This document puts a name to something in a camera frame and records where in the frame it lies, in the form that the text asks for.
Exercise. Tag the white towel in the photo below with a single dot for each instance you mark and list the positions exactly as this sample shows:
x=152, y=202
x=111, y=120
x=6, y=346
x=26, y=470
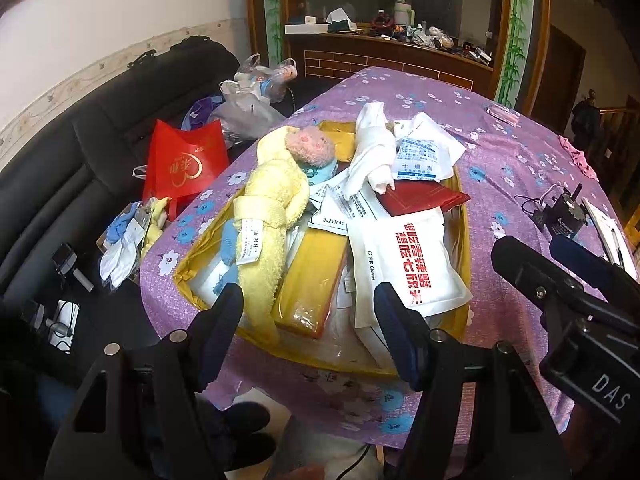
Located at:
x=370, y=150

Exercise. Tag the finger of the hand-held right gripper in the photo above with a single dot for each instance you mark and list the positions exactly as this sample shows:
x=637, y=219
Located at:
x=580, y=255
x=525, y=265

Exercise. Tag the wooden door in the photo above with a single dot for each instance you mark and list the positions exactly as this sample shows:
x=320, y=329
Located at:
x=567, y=80

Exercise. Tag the pink towel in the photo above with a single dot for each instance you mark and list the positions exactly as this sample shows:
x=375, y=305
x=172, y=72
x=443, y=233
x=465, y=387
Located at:
x=310, y=147

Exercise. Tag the yellow cardboard box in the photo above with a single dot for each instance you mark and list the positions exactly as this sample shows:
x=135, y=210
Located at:
x=200, y=257

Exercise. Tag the plain white packet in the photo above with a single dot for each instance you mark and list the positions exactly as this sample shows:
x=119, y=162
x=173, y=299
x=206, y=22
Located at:
x=450, y=142

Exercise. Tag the yellow packet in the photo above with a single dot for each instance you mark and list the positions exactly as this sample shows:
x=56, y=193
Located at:
x=310, y=285

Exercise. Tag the red gift bag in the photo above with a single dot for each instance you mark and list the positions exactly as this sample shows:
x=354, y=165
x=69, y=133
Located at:
x=185, y=165

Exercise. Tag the white packet with black print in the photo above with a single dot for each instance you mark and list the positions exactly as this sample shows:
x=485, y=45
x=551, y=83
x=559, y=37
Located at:
x=350, y=210

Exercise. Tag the white cup with green lid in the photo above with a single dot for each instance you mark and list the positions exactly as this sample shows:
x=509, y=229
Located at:
x=401, y=10

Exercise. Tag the tissue box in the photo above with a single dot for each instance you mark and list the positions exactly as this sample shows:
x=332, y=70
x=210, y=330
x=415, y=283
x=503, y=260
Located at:
x=341, y=20

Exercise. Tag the small pink packet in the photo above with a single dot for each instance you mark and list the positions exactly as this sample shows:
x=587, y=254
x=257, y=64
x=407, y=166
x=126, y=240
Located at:
x=502, y=113

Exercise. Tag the black leather sofa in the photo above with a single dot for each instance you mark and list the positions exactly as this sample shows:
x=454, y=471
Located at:
x=75, y=160

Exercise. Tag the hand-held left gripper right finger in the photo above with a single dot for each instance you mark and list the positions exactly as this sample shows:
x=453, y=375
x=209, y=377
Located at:
x=395, y=325

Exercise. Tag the yellow towel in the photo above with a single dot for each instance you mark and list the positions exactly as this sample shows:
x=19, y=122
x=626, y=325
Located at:
x=275, y=190

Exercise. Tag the clear packet of blue gloves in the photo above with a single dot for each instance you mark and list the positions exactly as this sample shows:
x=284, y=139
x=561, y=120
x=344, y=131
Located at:
x=220, y=260

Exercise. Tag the black bag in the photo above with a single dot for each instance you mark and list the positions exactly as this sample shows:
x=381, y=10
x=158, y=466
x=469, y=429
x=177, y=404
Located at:
x=195, y=45

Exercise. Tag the notebook with pen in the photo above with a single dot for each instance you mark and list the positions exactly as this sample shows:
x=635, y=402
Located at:
x=607, y=235

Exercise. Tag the person's dark shoe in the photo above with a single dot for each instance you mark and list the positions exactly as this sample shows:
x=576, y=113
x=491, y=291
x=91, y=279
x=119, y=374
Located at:
x=240, y=425

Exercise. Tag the clutter of small shelf things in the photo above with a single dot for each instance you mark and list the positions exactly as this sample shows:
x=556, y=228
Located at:
x=435, y=37

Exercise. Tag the wooden cabinet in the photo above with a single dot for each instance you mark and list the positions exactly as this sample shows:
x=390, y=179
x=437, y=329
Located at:
x=400, y=55

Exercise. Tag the white packet with red print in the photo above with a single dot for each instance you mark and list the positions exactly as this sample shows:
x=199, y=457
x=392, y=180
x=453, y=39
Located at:
x=410, y=260

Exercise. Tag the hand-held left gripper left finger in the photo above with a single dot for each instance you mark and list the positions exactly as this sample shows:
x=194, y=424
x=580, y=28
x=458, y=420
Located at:
x=220, y=320

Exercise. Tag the white packet with blue print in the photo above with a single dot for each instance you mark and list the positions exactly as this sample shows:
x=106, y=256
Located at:
x=417, y=157

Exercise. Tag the teal printed packet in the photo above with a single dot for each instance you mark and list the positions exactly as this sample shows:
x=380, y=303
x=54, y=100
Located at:
x=317, y=174

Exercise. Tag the pink cloth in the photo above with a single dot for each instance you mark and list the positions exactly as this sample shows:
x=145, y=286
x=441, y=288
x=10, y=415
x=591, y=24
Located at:
x=580, y=157

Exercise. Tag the purple floral tablecloth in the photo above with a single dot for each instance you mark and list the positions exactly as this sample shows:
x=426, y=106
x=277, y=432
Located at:
x=500, y=160

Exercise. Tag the white plastic bag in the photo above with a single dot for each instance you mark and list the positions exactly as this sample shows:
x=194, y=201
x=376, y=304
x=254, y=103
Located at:
x=250, y=105

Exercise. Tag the box of gloves and cloths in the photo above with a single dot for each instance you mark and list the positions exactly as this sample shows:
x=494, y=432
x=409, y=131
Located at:
x=130, y=240

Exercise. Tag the purple plastic bag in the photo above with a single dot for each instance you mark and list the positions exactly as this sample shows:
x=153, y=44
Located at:
x=197, y=112

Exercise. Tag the white flat box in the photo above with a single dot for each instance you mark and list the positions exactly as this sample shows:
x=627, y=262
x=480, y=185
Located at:
x=305, y=28

